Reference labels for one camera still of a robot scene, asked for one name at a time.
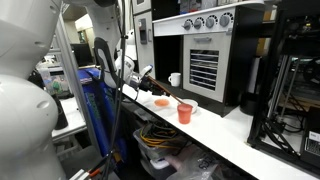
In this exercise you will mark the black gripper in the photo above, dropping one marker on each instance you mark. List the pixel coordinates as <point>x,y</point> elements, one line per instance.
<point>144,84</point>

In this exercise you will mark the wooden spoon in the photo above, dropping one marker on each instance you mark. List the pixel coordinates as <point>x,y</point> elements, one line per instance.
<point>170,93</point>

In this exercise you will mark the white bowl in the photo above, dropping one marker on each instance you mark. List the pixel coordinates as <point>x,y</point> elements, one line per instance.
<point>192,106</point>

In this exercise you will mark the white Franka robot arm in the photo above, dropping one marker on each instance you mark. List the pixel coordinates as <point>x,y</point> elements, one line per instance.
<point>26,126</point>

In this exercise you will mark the orange plastic plate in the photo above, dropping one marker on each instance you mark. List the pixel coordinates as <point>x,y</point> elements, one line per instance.
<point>162,102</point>

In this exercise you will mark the white mug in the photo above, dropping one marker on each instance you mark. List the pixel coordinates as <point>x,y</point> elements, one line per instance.
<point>175,80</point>

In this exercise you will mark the translucent orange plastic cup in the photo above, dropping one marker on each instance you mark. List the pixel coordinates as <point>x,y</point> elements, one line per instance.
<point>184,115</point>

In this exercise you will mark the clear plastic storage bin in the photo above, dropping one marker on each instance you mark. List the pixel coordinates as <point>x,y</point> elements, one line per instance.
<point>156,153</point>

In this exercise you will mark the grey stove knob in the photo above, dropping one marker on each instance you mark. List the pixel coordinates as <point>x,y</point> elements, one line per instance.
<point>225,20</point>
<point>187,24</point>
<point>210,22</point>
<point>198,23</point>

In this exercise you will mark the white toy kitchen stove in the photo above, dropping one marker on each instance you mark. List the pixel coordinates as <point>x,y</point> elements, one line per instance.
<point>223,66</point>

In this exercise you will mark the white lidded storage bin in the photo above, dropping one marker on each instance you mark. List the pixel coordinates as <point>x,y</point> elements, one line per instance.
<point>160,166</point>

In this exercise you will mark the black computer monitor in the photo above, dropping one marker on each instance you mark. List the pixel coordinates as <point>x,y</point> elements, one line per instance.
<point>81,55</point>

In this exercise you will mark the white side table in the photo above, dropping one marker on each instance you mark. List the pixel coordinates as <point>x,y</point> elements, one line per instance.
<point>73,116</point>

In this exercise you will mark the clear plastic bag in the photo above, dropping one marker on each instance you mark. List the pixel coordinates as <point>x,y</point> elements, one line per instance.
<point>196,166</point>

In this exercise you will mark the black round bin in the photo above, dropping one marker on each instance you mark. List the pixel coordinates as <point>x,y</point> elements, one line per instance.
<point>247,103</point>

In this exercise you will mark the black water bottle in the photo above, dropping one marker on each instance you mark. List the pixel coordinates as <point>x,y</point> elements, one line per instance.
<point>63,116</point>

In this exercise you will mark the clear container with green item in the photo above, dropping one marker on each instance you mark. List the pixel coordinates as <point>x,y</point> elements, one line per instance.
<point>55,83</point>

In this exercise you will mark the black box white label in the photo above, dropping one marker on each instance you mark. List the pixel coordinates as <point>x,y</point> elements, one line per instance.
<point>311,120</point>

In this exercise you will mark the aluminium extrusion frame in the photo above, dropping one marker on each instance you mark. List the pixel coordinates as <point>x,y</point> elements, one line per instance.
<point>78,100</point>

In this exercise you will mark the black metal rack frame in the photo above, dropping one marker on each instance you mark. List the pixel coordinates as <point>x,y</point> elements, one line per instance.
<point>268,83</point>

